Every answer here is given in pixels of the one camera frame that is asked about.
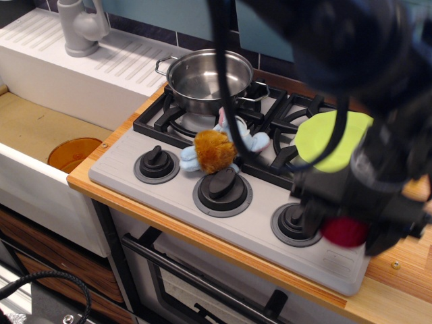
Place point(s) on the toy oven door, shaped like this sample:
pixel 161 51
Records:
pixel 339 269

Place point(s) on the left black stove knob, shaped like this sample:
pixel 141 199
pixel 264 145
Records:
pixel 156 166

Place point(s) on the black oven door handle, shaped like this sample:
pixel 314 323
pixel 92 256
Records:
pixel 198 281

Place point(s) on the grey toy stove top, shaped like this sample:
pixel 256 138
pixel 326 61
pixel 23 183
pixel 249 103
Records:
pixel 248 208

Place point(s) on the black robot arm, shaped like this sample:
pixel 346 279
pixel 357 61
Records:
pixel 368 51

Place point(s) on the red toy sweet potato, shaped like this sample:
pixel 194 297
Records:
pixel 345 232

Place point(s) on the grey toy faucet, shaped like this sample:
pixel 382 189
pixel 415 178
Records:
pixel 82 30

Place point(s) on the stainless steel pot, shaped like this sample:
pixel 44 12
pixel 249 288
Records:
pixel 194 81

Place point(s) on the middle black stove knob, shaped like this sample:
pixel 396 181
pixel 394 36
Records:
pixel 223 194

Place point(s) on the lime green plate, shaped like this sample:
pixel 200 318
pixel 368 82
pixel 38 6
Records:
pixel 313 136

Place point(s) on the wood grain drawer fronts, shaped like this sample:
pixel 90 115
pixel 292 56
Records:
pixel 35 248

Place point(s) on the stuffed elephant with brown mane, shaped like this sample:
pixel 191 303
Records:
pixel 214 149

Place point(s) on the white toy sink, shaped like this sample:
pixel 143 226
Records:
pixel 49 97

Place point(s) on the black stove grate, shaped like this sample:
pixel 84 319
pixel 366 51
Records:
pixel 279 116

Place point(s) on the black stove knob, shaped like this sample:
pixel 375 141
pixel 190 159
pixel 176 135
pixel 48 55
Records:
pixel 223 194
pixel 286 224
pixel 156 166

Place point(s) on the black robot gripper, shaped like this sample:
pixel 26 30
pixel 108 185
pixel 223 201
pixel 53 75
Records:
pixel 390 215

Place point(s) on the right black stove knob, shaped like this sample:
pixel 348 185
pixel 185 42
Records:
pixel 286 224

